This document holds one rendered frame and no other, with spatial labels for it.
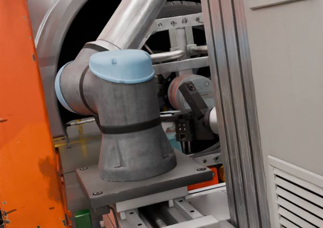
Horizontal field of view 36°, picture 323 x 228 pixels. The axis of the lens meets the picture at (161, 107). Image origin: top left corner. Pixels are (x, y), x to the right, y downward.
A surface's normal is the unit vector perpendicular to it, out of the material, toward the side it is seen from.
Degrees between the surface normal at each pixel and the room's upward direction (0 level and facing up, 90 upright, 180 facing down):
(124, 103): 90
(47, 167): 90
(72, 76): 59
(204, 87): 90
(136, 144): 73
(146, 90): 90
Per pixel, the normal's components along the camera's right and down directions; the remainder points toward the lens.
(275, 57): -0.95, 0.18
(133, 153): -0.02, -0.16
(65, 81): -0.79, -0.16
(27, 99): 0.22, 0.11
